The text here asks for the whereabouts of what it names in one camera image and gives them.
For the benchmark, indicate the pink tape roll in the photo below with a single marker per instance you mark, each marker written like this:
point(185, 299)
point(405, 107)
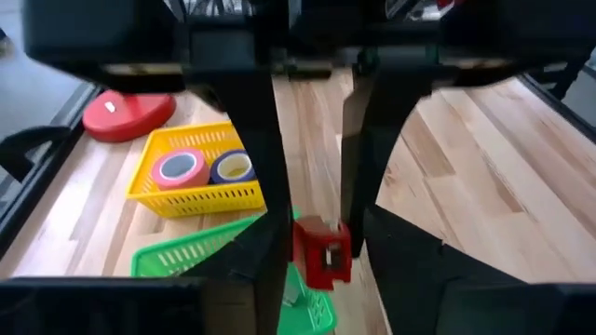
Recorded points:
point(160, 181)

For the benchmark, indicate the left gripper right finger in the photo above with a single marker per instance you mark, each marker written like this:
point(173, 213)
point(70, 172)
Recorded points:
point(419, 288)

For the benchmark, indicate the purple tape roll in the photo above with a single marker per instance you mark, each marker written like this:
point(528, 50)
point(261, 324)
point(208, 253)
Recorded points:
point(216, 174)

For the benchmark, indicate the red mini stapler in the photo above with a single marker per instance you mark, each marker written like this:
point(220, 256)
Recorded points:
point(321, 260)

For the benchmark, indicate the red desk lamp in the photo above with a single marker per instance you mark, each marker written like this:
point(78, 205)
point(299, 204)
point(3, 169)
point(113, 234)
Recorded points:
point(130, 118)

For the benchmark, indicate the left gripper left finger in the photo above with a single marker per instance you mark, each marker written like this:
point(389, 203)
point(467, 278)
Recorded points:
point(261, 251)

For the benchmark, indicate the green plastic basket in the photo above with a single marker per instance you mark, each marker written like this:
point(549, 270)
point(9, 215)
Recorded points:
point(302, 321)

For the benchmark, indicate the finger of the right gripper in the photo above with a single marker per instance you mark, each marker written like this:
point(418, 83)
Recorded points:
point(253, 121)
point(372, 130)

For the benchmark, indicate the yellow plastic basket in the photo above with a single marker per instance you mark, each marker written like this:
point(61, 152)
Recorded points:
point(139, 191)

